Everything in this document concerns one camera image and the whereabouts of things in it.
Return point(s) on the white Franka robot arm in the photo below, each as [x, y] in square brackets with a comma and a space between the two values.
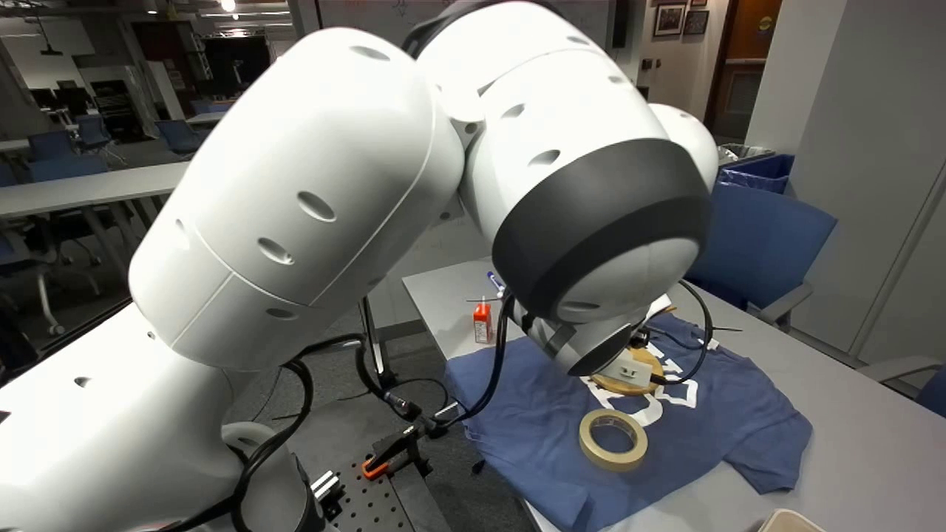
[298, 195]

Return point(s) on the blue printed t-shirt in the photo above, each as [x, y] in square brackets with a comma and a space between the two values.
[542, 431]

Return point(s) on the wooden mug tree hanger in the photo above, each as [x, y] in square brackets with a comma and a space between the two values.
[635, 372]

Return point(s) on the beige masking tape roll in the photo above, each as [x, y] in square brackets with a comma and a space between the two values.
[592, 446]

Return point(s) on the blue office chair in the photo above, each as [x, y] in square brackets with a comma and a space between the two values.
[759, 245]

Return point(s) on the long grey background desk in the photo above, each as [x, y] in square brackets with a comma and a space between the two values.
[79, 187]

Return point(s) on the beige plastic tray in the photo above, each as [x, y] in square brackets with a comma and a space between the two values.
[791, 520]

